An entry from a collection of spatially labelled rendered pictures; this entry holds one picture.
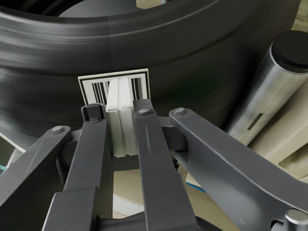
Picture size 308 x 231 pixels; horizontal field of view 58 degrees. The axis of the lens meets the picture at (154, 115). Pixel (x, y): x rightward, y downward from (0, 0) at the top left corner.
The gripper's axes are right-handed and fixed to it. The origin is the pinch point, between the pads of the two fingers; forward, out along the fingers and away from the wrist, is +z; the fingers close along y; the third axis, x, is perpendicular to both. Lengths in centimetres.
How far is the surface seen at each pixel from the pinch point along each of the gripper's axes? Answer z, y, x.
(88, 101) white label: 6.7, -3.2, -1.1
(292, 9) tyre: 14.5, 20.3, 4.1
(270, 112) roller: 10.1, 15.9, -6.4
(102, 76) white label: 5.9, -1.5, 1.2
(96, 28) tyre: 9.6, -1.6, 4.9
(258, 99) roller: 9.6, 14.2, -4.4
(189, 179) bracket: 27.2, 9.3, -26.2
